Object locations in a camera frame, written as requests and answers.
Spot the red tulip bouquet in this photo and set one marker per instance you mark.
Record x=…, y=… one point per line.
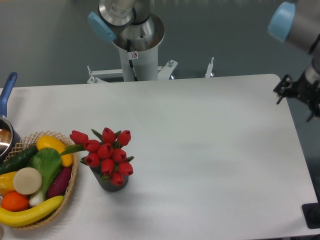
x=106, y=157

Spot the yellow banana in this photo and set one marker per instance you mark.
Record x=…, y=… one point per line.
x=32, y=215

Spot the blue handled saucepan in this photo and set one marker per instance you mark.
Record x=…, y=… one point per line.
x=8, y=136

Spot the orange fruit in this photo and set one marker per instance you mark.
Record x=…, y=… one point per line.
x=15, y=202

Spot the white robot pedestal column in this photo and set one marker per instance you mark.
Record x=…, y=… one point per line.
x=138, y=49

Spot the purple sweet potato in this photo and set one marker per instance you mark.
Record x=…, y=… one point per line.
x=60, y=184

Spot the green cucumber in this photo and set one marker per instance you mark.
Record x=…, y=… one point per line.
x=18, y=161

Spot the black device at table edge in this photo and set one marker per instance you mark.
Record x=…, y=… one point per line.
x=311, y=212

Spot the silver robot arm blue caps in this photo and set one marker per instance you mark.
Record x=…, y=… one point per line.
x=295, y=23

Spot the beige round disc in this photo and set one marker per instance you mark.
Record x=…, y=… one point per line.
x=27, y=181

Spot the green bok choy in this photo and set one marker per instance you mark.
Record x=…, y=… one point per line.
x=48, y=163

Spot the woven wicker basket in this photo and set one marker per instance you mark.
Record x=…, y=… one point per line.
x=30, y=141

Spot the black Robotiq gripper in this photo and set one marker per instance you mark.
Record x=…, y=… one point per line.
x=306, y=89

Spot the yellow bell pepper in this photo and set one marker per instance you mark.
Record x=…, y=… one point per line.
x=6, y=183

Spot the white metal base frame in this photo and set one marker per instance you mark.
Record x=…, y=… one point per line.
x=164, y=72

